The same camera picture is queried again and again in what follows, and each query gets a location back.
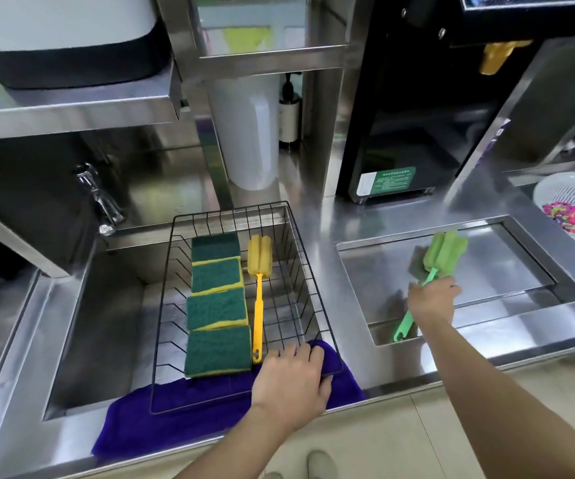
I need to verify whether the person's right hand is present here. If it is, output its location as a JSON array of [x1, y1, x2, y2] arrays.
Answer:
[[406, 275, 463, 328]]

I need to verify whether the person's left hand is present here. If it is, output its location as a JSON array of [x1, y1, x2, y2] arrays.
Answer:
[[251, 343, 333, 420]]

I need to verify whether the green sponge bottle brush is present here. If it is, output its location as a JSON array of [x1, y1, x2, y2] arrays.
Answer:
[[392, 231, 469, 343]]

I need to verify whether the black wire basket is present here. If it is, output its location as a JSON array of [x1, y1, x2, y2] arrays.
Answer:
[[150, 201, 344, 415]]

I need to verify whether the person's left forearm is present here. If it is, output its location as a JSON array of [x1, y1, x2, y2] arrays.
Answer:
[[173, 404, 320, 479]]

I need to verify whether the person's right forearm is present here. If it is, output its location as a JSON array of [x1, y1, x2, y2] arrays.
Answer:
[[417, 319, 575, 479]]

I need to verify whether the shallow steel sink basin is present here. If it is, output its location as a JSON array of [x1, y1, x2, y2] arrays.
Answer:
[[336, 216, 575, 347]]

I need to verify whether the green yellow scouring sponge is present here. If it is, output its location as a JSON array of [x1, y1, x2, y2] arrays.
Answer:
[[191, 232, 242, 265], [184, 325, 253, 379], [186, 286, 250, 332], [191, 257, 244, 295]]

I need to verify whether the yellow sponge bottle brush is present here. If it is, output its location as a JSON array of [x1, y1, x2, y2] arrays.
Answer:
[[247, 234, 274, 365]]

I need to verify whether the white plastic colander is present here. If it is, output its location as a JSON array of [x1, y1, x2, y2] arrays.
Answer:
[[533, 172, 575, 260]]

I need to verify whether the purple microfibre cloth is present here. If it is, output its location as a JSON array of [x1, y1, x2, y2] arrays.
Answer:
[[92, 339, 367, 462]]

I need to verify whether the black beverage machine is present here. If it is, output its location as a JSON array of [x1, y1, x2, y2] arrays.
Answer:
[[336, 0, 575, 205]]

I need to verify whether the deep steel sink basin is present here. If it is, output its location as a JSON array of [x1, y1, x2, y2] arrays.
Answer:
[[43, 204, 328, 422]]

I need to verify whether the dark pump bottle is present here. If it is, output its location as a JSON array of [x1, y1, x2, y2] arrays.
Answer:
[[279, 74, 302, 145]]

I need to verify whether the yellow machine nozzle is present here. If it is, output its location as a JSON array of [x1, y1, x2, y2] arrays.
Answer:
[[479, 41, 534, 76]]

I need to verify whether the white cylinder water filter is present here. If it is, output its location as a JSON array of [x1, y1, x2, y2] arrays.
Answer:
[[208, 75, 281, 191]]

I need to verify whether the chrome faucet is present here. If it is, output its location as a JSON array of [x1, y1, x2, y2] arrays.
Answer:
[[74, 163, 126, 237]]

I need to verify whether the white and black appliance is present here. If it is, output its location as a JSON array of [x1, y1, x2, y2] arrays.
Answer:
[[0, 0, 171, 90]]

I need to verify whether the stainless steel shelf frame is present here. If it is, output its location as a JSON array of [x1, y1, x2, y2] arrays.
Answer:
[[0, 0, 363, 210]]

